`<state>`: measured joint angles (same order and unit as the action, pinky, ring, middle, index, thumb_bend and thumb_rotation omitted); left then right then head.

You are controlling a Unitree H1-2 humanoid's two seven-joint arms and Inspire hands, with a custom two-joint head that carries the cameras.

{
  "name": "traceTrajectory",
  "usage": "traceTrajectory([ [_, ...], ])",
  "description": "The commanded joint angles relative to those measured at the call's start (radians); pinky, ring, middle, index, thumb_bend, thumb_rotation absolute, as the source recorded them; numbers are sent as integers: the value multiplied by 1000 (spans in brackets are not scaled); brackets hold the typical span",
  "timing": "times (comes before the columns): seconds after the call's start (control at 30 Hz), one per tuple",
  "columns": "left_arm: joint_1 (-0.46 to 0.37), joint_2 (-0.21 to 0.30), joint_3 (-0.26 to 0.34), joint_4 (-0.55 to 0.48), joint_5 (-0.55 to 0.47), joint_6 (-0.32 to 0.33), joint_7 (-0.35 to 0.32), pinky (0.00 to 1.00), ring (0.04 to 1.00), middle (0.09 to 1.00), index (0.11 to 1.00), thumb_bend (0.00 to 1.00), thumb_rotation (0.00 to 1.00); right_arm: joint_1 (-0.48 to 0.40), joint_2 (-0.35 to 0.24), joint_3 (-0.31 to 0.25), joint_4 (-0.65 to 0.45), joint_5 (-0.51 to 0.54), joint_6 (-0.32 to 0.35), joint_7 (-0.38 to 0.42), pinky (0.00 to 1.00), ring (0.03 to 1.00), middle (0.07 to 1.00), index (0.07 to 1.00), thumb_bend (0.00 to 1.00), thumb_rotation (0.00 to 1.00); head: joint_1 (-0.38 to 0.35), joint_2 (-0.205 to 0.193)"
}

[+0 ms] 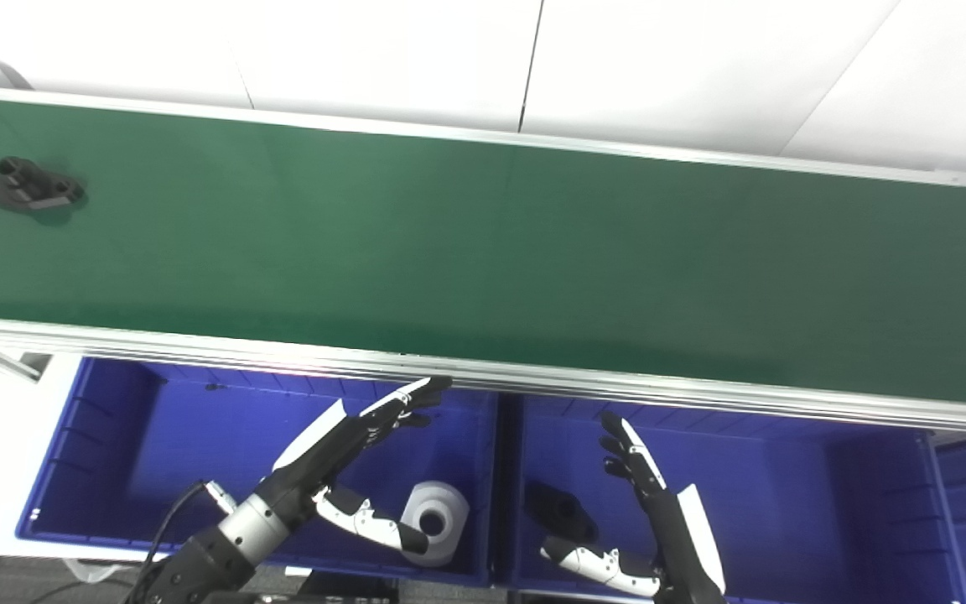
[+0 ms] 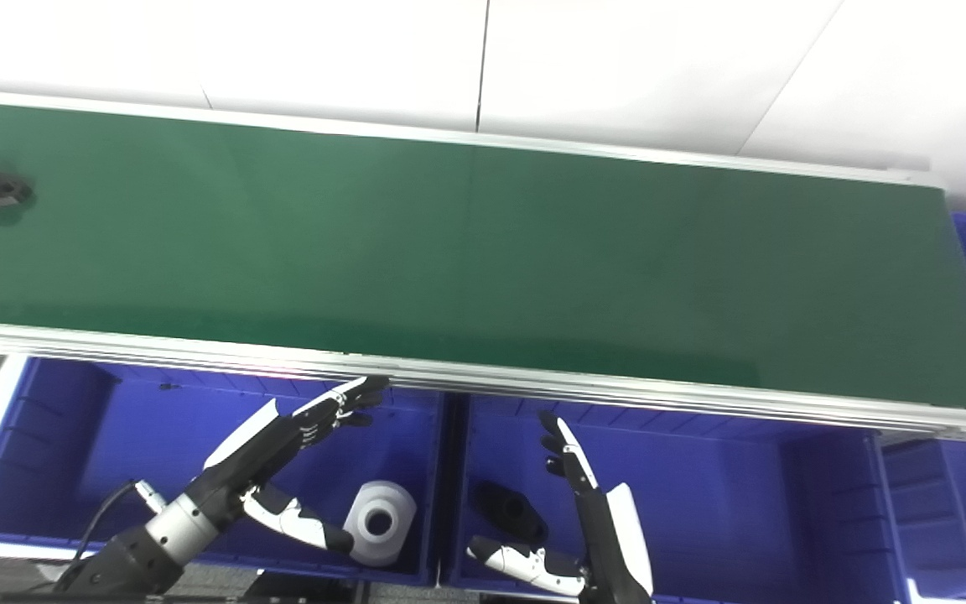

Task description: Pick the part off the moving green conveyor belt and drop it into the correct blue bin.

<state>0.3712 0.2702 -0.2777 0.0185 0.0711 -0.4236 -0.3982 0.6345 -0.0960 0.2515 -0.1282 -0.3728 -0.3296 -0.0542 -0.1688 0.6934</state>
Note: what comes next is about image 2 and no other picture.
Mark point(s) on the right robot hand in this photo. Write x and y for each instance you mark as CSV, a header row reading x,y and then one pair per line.
x,y
613,537

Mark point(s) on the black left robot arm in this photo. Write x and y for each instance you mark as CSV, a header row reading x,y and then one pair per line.
x,y
135,558

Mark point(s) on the white cylindrical plastic part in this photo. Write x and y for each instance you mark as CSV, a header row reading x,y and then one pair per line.
x,y
395,503

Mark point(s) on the black part in bin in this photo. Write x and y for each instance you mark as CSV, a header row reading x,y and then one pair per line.
x,y
504,507

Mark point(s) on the green conveyor belt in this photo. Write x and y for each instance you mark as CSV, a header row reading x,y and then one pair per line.
x,y
533,384
483,260

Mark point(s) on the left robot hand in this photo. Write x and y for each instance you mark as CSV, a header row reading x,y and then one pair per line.
x,y
240,470

